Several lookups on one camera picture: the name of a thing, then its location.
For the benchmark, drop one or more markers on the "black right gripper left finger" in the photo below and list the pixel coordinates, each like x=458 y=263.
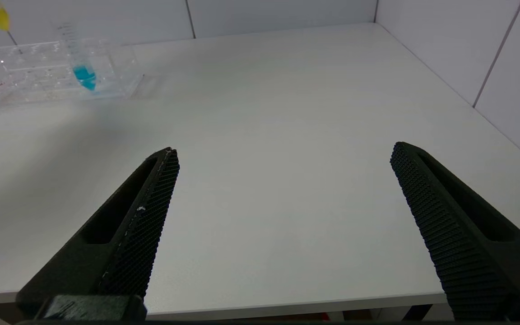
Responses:
x=133 y=243

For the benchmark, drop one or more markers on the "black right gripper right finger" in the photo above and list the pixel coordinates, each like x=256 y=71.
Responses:
x=458 y=243

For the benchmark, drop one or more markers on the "blue pigment test tube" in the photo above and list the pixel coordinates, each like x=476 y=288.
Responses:
x=85 y=76

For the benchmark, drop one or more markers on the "clear acrylic test tube rack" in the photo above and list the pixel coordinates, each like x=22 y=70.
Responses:
x=30 y=76

